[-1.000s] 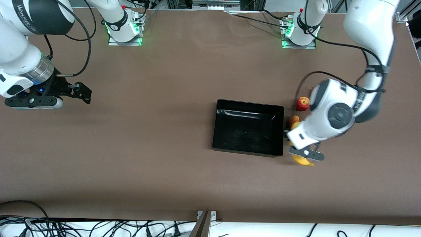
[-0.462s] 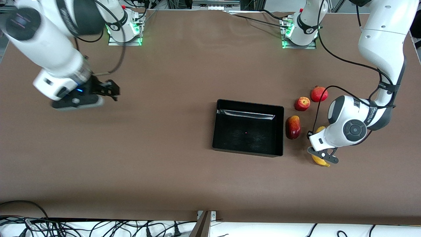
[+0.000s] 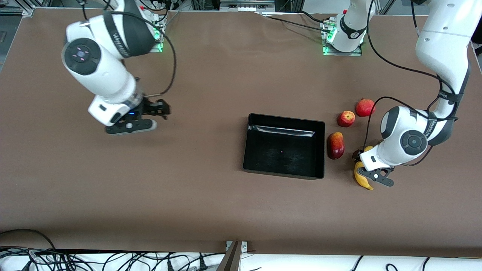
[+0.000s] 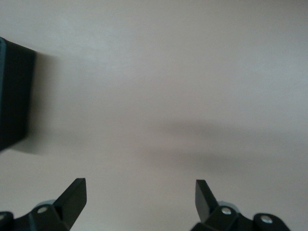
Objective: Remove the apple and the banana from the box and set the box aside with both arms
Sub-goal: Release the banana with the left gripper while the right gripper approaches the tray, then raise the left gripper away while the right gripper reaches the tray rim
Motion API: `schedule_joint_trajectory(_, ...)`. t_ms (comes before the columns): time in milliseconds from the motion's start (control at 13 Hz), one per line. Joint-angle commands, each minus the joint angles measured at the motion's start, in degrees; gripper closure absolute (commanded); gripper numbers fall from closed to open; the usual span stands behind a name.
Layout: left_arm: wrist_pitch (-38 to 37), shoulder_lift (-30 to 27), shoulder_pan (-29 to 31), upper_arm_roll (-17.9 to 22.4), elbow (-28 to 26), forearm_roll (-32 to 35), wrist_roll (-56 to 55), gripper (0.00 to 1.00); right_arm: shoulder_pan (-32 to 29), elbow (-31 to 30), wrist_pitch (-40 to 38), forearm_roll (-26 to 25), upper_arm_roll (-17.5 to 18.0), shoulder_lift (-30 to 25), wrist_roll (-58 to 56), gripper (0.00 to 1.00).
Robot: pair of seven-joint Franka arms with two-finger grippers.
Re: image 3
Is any black rectangular plastic tray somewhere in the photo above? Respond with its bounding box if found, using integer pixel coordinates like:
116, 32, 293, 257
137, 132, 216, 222
243, 113, 326, 180

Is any small red apple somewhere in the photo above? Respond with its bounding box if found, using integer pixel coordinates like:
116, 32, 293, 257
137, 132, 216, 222
337, 110, 356, 128

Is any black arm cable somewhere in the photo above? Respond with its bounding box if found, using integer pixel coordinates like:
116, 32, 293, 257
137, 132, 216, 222
363, 0, 462, 167
77, 0, 177, 97

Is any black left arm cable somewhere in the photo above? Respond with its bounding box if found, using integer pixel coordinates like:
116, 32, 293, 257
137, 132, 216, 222
363, 0, 462, 167

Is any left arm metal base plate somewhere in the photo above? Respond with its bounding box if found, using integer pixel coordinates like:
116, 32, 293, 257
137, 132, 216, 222
322, 21, 363, 57

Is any yellow banana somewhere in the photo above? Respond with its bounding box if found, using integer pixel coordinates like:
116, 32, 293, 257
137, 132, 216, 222
354, 146, 374, 191

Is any tangled black cable bundle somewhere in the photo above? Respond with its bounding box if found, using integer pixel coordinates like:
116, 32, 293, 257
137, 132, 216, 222
0, 247, 226, 271

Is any long black cable on table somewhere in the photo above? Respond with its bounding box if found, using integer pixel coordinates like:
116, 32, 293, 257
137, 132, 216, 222
260, 13, 332, 33

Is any red yellow mango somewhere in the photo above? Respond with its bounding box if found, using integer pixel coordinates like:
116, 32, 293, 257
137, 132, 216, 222
327, 132, 345, 160

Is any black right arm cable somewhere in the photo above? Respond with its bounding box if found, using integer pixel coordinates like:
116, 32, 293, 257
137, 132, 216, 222
77, 0, 177, 97

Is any red pomegranate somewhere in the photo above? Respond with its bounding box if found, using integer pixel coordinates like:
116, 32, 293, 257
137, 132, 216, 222
355, 98, 376, 117

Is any aluminium table corner profile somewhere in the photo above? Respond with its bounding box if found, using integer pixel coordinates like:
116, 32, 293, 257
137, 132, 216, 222
0, 6, 36, 17

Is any short black cable on table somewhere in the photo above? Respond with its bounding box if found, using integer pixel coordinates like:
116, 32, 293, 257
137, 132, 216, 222
299, 11, 337, 23

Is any black looping cable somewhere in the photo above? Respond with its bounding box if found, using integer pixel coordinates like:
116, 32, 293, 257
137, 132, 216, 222
0, 229, 57, 252

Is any dark metal pole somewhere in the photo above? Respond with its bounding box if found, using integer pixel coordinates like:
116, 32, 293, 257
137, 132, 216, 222
217, 241, 242, 271

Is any brown table cover sheet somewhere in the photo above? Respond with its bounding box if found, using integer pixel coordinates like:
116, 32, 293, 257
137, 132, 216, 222
0, 8, 482, 253

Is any white power strip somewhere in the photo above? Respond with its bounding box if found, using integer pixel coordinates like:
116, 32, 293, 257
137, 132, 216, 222
220, 0, 276, 12

